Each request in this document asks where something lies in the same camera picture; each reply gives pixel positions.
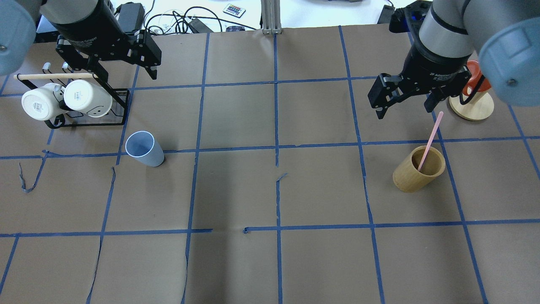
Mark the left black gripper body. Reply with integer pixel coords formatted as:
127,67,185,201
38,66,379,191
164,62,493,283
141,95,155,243
56,6,162,70

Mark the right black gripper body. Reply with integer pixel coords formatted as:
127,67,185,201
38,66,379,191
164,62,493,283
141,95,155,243
367,44,471,111

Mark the pink chopstick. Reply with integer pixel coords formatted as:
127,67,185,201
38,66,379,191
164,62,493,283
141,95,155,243
417,111,444,172

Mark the blue plastic cup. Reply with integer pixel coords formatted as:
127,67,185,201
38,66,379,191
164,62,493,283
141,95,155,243
125,130,165,167

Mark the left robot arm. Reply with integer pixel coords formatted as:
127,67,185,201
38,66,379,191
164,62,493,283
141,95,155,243
0,0,162,80

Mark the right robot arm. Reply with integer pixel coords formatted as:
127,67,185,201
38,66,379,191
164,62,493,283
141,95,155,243
367,0,540,119

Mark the white mug inner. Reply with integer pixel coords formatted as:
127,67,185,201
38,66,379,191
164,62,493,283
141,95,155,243
64,79,113,118

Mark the white mug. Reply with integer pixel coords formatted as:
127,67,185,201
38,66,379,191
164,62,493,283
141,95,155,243
64,79,113,118
21,83,67,121

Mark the black power adapter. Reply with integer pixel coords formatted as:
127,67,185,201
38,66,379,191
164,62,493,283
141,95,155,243
116,3,145,33

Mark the wooden round stand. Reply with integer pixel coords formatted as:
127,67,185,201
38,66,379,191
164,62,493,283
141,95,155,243
449,91,494,121

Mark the orange red object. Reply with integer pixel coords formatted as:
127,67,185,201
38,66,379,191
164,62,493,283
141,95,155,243
462,60,491,97

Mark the white mug outer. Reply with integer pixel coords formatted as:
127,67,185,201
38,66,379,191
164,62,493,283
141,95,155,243
21,83,67,121

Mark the bamboo cylinder holder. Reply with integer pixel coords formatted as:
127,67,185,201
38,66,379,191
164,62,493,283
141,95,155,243
392,146,446,193

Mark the small remote control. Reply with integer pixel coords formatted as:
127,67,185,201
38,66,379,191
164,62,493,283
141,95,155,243
222,3,246,19

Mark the black wire mug rack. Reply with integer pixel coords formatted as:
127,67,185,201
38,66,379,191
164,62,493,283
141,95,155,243
13,63,130,130

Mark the aluminium frame post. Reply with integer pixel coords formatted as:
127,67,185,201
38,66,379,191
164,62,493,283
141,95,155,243
261,0,282,35

